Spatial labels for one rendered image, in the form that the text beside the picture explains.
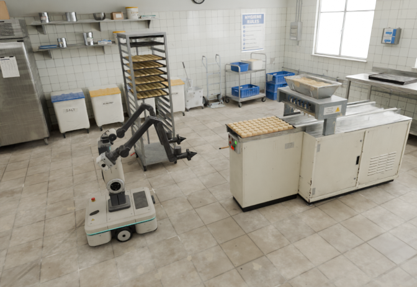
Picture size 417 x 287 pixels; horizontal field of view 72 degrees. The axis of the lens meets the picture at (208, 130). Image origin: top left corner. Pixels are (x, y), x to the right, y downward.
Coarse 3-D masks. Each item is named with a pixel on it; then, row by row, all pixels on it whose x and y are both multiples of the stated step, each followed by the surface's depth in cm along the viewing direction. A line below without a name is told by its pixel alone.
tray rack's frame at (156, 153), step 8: (120, 32) 380; (128, 32) 371; (136, 32) 362; (144, 32) 353; (152, 32) 344; (160, 32) 342; (136, 40) 393; (120, 48) 385; (136, 48) 396; (120, 56) 388; (128, 104) 414; (128, 112) 419; (144, 112) 430; (152, 144) 448; (160, 144) 447; (136, 152) 429; (152, 152) 421; (160, 152) 420; (152, 160) 397; (160, 160) 397
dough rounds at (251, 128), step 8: (248, 120) 307; (256, 120) 306; (264, 120) 309; (272, 120) 305; (280, 120) 303; (232, 128) 292; (240, 128) 288; (248, 128) 285; (256, 128) 284; (264, 128) 285; (272, 128) 286; (280, 128) 282; (288, 128) 286; (248, 136) 271
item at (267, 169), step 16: (240, 144) 279; (256, 144) 279; (272, 144) 286; (288, 144) 293; (240, 160) 286; (256, 160) 286; (272, 160) 293; (288, 160) 300; (240, 176) 292; (256, 176) 293; (272, 176) 300; (288, 176) 308; (240, 192) 299; (256, 192) 300; (272, 192) 308; (288, 192) 316; (256, 208) 312
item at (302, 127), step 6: (396, 108) 330; (360, 114) 316; (366, 114) 317; (336, 120) 305; (300, 126) 291; (306, 126) 294; (276, 132) 284; (282, 132) 287; (288, 132) 289; (240, 138) 272; (246, 138) 274; (252, 138) 276; (258, 138) 279
